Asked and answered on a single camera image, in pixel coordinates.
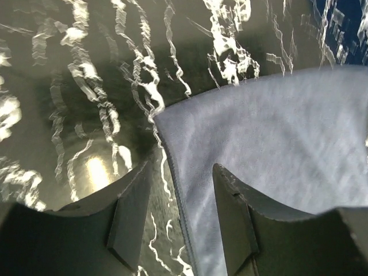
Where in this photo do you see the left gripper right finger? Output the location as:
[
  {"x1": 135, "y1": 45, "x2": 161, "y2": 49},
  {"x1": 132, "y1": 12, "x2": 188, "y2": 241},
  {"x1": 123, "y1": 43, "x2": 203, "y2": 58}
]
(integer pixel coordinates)
[{"x1": 213, "y1": 164, "x2": 336, "y2": 275}]

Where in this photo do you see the dark grey-blue towel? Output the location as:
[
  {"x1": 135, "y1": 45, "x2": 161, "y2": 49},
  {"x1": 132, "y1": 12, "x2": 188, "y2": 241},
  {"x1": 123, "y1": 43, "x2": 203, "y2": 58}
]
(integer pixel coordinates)
[{"x1": 155, "y1": 65, "x2": 367, "y2": 275}]

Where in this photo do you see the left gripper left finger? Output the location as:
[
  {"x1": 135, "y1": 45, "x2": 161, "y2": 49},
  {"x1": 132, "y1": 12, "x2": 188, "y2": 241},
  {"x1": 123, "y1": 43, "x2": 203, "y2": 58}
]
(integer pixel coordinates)
[{"x1": 43, "y1": 161, "x2": 152, "y2": 273}]

